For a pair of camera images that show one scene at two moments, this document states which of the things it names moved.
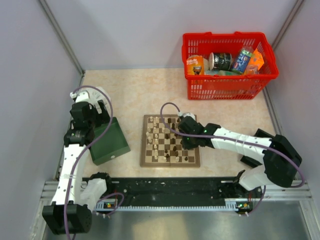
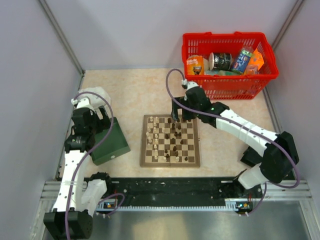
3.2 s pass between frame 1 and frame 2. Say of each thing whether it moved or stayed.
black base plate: stayed
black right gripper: moved
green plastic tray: stayed
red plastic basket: stayed
